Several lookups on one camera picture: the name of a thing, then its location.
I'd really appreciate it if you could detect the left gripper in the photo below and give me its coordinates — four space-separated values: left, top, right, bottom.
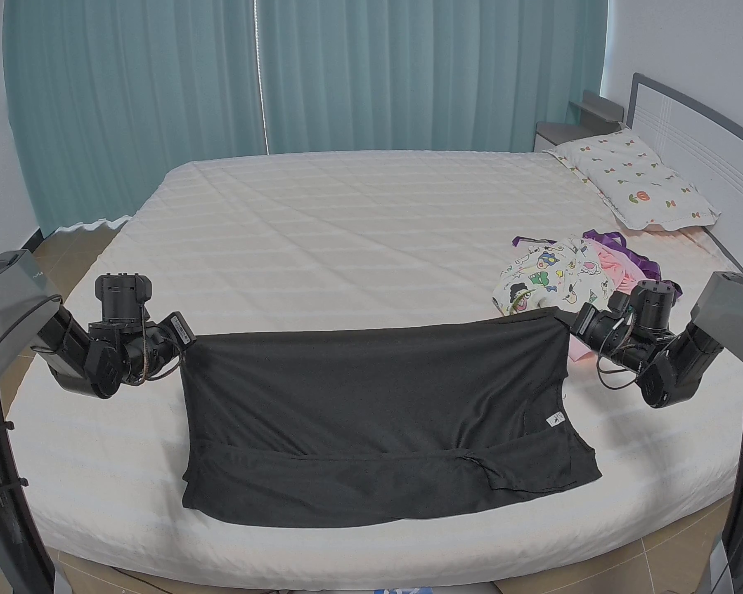
150 330 188 377

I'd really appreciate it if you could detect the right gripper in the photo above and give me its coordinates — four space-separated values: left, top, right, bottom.
573 302 623 355

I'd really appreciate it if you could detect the black T-shirt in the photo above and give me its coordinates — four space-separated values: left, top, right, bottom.
180 307 603 527

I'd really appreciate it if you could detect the bed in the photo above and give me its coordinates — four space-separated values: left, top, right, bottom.
6 72 743 586

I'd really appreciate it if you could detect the pale pink garment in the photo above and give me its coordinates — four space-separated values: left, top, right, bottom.
566 332 598 363

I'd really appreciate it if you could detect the white printed pyjama top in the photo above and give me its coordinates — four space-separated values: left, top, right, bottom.
492 238 617 317

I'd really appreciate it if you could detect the purple garment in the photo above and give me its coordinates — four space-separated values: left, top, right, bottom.
513 228 682 295

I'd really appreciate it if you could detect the white printed pillow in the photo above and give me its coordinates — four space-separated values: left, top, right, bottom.
545 129 722 232

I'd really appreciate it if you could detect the grey bedside table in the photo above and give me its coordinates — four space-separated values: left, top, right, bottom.
535 90 625 152

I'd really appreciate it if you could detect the blue-green curtain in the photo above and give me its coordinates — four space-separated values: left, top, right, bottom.
257 0 609 154
3 0 267 236

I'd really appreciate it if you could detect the black cable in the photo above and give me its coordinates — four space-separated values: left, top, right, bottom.
0 295 64 376

